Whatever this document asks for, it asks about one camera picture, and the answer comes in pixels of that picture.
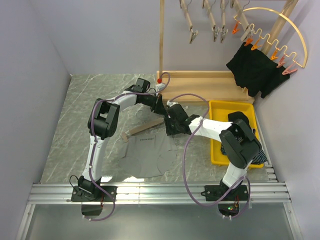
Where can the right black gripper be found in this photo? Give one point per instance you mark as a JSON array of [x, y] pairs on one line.
[[169, 131]]

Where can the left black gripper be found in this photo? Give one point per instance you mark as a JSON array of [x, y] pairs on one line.
[[158, 106]]

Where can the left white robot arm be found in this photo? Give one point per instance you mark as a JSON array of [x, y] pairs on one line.
[[102, 125]]

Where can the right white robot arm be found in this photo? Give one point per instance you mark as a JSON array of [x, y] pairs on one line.
[[240, 145]]

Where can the black underwear in tray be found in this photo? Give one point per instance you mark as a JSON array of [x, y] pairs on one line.
[[238, 115]]

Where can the striped navy underwear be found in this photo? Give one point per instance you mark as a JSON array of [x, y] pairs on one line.
[[261, 157]]

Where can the black hanging underwear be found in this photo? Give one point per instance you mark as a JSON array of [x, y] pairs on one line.
[[253, 70]]

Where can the gold semicircle clip hanger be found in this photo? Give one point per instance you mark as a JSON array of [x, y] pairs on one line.
[[270, 39]]

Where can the wooden drying rack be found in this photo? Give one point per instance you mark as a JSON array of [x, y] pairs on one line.
[[211, 85]]

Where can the yellow plastic tray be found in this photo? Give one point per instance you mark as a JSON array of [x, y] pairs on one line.
[[219, 111]]

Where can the orange clothespin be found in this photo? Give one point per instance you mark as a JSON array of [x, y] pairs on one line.
[[257, 44], [248, 41], [236, 28], [275, 54]]

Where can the pink clothespin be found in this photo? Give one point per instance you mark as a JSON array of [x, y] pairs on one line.
[[290, 69], [281, 62]]

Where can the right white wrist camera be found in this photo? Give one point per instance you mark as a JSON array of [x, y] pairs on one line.
[[170, 104]]

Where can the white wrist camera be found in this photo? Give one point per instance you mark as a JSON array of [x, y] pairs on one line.
[[160, 85], [170, 104]]

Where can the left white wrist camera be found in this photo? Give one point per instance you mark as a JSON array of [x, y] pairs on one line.
[[160, 85]]

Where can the aluminium mounting rail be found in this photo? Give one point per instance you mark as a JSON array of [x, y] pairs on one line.
[[162, 210]]

